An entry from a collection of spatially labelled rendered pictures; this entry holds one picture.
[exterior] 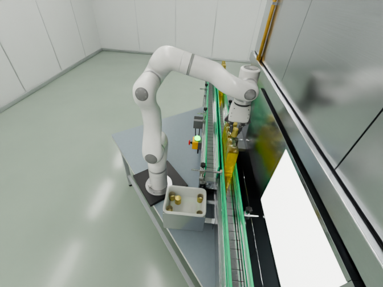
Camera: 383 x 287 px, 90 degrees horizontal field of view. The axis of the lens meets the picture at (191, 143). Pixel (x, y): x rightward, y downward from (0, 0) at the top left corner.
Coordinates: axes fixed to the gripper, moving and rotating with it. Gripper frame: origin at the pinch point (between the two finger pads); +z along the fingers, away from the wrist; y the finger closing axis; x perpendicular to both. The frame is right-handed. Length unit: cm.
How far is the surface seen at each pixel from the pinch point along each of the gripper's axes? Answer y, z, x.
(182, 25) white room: 105, 42, -582
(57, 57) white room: 367, 95, -358
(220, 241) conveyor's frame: 5, 28, 46
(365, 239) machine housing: -14, -23, 65
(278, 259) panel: -13, 14, 56
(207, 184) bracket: 10.8, 30.0, 14.3
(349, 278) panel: -13, -15, 70
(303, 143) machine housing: -13.4, -21.7, 36.0
